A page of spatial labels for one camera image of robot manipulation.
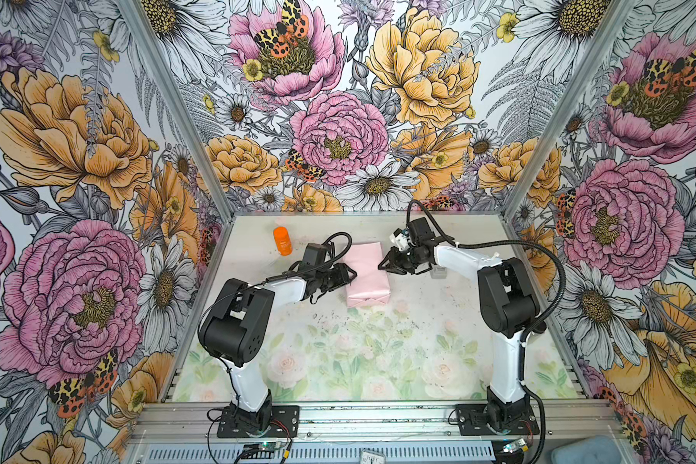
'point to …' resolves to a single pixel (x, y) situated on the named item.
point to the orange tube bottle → (283, 241)
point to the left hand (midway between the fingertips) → (352, 283)
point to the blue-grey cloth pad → (591, 449)
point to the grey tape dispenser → (439, 273)
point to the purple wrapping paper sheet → (370, 287)
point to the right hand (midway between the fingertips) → (382, 274)
